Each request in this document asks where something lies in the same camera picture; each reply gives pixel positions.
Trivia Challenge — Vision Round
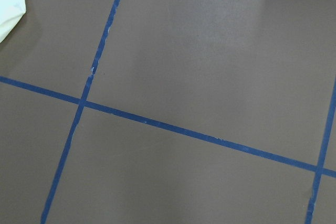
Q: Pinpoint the white long-sleeve cat shirt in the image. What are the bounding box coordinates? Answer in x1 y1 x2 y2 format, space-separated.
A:
1 0 26 42

